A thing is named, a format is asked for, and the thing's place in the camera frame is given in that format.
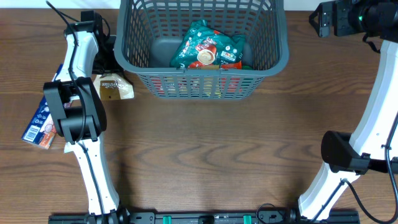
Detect left black cable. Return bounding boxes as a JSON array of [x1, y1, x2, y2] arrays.
[[45, 0, 106, 224]]

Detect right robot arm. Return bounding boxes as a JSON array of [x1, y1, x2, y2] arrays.
[[295, 0, 397, 223]]

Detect grey plastic basket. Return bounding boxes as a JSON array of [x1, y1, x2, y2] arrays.
[[114, 0, 289, 100]]

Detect beige Pantree snack bag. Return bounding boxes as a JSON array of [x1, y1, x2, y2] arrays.
[[93, 73, 134, 101]]

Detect small teal tissue packet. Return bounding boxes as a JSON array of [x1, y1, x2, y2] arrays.
[[64, 142, 73, 154]]

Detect green Nescafe coffee bag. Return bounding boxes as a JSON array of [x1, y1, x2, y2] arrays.
[[170, 20, 246, 70]]

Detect orange spaghetti packet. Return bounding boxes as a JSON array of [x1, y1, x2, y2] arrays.
[[152, 60, 243, 96]]

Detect blue Kleenex tissue box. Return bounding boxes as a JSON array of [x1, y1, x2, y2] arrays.
[[21, 63, 65, 150]]

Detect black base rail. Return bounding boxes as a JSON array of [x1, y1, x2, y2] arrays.
[[48, 211, 361, 224]]

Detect green lid jar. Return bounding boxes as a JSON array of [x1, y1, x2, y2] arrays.
[[242, 65, 253, 70]]

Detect right black cable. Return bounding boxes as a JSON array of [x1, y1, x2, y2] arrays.
[[310, 34, 398, 224]]

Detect black cable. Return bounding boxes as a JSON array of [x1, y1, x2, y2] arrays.
[[310, 34, 398, 224], [45, 0, 106, 224]]

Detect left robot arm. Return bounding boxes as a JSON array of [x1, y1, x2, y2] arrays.
[[43, 10, 128, 223]]

